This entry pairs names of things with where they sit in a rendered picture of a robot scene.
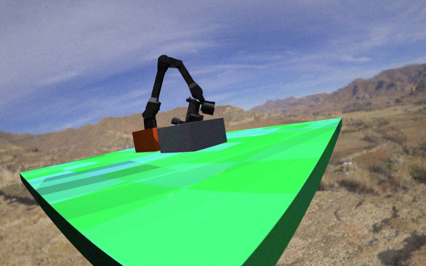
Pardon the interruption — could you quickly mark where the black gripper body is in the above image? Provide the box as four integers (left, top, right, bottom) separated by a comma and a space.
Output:
171, 110, 198, 125

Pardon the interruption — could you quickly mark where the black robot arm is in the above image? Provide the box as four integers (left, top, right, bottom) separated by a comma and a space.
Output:
142, 55, 215, 129

